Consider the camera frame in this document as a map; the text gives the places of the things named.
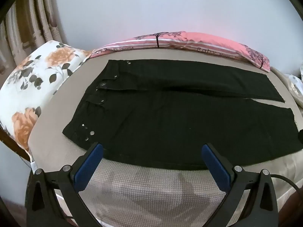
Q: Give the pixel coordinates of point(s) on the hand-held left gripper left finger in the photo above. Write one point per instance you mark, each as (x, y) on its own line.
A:
(88, 163)

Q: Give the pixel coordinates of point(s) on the pink striped pillow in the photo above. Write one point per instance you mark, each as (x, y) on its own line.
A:
(189, 41)

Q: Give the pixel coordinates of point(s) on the beige patterned curtain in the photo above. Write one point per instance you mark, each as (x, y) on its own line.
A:
(30, 16)

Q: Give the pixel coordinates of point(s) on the white crumpled cloth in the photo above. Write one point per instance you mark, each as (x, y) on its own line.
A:
(297, 82)

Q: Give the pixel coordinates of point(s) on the white floral pillow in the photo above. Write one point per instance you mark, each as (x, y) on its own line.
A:
(35, 75)

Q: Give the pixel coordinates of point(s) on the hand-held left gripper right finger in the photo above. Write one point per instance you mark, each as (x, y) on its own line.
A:
(216, 167)

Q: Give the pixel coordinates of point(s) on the black pants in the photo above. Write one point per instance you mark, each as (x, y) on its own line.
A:
(165, 123)

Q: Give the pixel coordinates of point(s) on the dark wooden bed frame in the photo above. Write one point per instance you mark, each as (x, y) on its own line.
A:
(11, 145)

